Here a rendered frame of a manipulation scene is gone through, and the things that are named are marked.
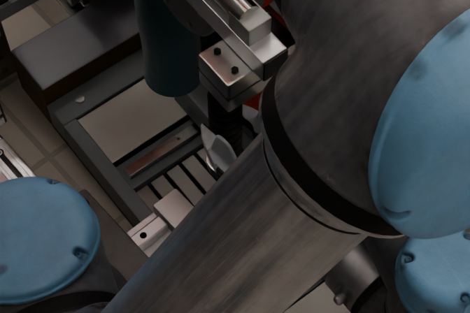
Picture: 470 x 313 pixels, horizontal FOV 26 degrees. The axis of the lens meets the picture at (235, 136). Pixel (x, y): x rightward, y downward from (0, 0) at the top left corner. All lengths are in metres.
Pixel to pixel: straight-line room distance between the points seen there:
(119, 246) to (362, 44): 0.60
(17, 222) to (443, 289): 0.34
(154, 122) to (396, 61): 1.53
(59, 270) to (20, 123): 1.34
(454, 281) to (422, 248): 0.04
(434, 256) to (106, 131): 1.22
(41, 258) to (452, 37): 0.42
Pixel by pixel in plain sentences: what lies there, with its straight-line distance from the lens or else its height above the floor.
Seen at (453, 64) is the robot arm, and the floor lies 1.39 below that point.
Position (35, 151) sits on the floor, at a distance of 2.07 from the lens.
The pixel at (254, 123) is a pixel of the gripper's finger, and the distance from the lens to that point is 1.08.
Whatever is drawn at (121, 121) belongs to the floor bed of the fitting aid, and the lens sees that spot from 1.99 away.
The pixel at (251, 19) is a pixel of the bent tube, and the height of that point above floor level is 1.00.
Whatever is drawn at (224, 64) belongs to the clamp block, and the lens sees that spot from 0.99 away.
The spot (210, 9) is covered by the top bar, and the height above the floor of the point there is 0.98.
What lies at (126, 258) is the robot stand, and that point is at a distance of 1.04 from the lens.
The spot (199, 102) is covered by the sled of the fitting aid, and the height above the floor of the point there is 0.15.
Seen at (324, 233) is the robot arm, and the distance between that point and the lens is 0.55.
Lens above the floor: 1.76
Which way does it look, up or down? 59 degrees down
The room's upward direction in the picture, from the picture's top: straight up
